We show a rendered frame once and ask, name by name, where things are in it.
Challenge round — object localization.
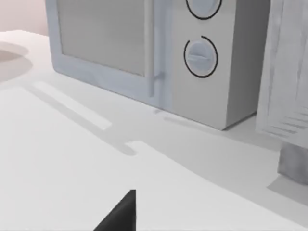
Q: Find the pale microwave oven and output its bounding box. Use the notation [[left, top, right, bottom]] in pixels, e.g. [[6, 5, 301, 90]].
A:
[[45, 0, 271, 131]]

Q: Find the pale microwave door handle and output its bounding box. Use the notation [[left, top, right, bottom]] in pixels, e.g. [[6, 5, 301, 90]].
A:
[[147, 0, 167, 98]]

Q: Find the round microwave knob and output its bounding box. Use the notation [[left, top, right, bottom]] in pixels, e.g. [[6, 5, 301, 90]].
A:
[[185, 0, 222, 20], [183, 35, 218, 78]]

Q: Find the pale microwave door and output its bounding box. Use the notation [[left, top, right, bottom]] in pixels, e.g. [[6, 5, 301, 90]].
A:
[[45, 0, 173, 110]]

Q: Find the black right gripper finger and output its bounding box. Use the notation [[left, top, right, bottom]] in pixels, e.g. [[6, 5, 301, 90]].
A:
[[92, 189, 137, 231]]

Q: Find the white sink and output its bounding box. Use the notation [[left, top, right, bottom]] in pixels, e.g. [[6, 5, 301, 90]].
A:
[[0, 40, 33, 84]]

